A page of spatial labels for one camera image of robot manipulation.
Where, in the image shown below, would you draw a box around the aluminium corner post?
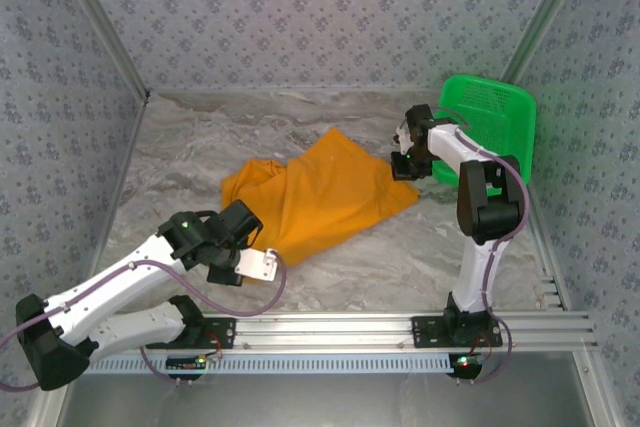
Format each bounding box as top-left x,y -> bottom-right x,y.
49,0 -> 152,104
501,0 -> 596,86

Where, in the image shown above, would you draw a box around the aluminium frame leg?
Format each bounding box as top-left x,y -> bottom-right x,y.
24,386 -> 69,427
572,349 -> 621,427

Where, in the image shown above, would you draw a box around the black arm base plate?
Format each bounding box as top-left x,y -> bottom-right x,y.
145,317 -> 237,350
410,315 -> 504,349

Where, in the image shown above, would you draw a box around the white slotted cable duct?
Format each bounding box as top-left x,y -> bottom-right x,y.
84,352 -> 451,376

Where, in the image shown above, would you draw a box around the aluminium mounting rail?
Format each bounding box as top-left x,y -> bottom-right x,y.
53,311 -> 599,351

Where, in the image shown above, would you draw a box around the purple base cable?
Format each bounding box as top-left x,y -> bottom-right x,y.
138,344 -> 182,386
472,321 -> 511,384

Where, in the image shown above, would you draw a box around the green plastic basket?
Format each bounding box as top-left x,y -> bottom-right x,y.
430,74 -> 538,198

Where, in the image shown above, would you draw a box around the small circuit board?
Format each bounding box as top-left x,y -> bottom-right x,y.
448,354 -> 484,377
166,355 -> 207,373

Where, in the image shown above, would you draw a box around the orange t-shirt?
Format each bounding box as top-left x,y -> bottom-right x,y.
220,126 -> 420,268

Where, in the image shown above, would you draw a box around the short aluminium side rails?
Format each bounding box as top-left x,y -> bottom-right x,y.
542,274 -> 569,312

